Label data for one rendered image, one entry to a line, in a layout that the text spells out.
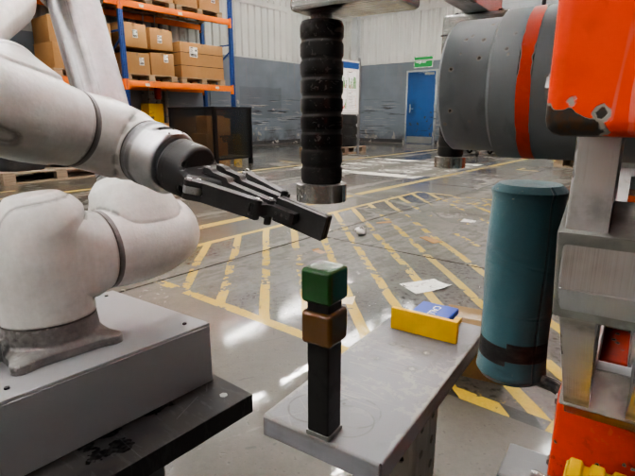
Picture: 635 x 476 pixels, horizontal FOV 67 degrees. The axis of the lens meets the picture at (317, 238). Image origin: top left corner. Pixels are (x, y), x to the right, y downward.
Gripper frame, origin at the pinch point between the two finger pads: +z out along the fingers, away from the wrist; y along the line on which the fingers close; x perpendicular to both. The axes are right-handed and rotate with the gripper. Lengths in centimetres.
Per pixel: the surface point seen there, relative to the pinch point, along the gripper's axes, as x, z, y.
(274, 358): 83, -38, 78
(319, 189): -8.2, 7.8, -13.3
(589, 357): -5.7, 30.1, -17.2
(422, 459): 37.1, 22.2, 17.6
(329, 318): 7.5, 8.8, -5.3
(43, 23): 56, -844, 519
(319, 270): 2.8, 6.1, -5.0
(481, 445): 64, 32, 66
